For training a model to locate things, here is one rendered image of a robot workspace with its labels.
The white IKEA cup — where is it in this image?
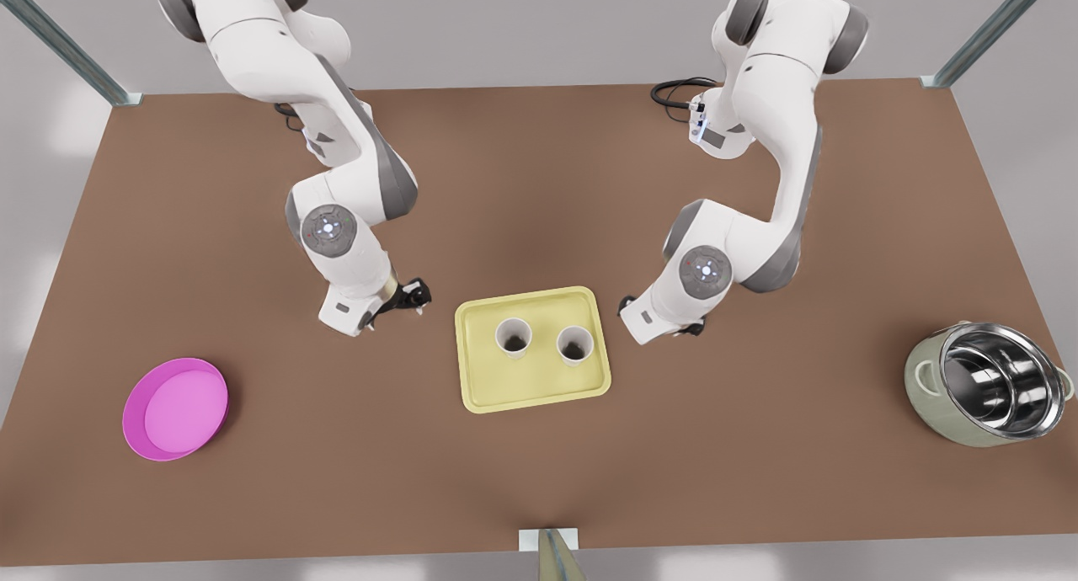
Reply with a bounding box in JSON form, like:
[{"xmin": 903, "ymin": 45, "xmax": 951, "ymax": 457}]
[
  {"xmin": 556, "ymin": 325, "xmax": 595, "ymax": 368},
  {"xmin": 494, "ymin": 317, "xmax": 533, "ymax": 361}
]

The pale yellow tray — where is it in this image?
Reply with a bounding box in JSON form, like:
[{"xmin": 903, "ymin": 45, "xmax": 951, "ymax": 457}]
[{"xmin": 455, "ymin": 286, "xmax": 612, "ymax": 413}]

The pink plate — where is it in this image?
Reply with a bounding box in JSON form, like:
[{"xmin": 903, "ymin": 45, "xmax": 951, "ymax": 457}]
[{"xmin": 122, "ymin": 357, "xmax": 230, "ymax": 462}]

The sage green steel pot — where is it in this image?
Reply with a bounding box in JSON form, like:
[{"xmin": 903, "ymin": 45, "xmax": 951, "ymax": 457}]
[{"xmin": 904, "ymin": 320, "xmax": 1075, "ymax": 448}]

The silver frame post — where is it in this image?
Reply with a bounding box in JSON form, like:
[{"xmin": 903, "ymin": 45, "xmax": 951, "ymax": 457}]
[
  {"xmin": 920, "ymin": 0, "xmax": 1064, "ymax": 89},
  {"xmin": 518, "ymin": 528, "xmax": 587, "ymax": 581},
  {"xmin": 0, "ymin": 0, "xmax": 144, "ymax": 108}
]

